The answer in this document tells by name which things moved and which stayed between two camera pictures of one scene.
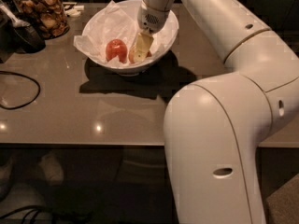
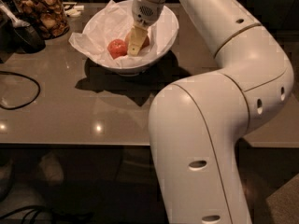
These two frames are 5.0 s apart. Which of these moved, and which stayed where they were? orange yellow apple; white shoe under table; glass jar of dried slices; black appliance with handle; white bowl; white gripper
Moved: orange yellow apple; white gripper
Stayed: white bowl; black appliance with handle; white shoe under table; glass jar of dried slices
